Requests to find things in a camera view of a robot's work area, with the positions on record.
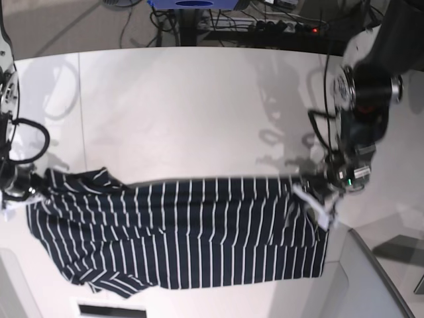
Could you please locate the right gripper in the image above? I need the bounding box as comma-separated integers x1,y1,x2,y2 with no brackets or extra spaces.
1,165,48,221

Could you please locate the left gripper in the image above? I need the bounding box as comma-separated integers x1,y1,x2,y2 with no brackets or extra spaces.
291,148,376,231

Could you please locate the navy white striped t-shirt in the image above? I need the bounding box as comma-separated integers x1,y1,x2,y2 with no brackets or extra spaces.
26,168,329,298

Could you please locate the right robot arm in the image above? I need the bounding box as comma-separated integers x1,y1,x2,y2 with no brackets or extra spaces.
1,13,50,221

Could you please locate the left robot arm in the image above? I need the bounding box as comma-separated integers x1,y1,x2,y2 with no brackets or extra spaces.
292,1,423,231

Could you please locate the grey partition panel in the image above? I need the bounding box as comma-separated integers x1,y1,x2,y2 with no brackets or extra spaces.
266,228,417,318

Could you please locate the white slotted box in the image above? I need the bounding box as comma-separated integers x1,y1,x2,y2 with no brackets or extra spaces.
76,299,148,318

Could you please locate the red lit power strip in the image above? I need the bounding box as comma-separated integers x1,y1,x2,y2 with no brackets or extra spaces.
197,16,319,35

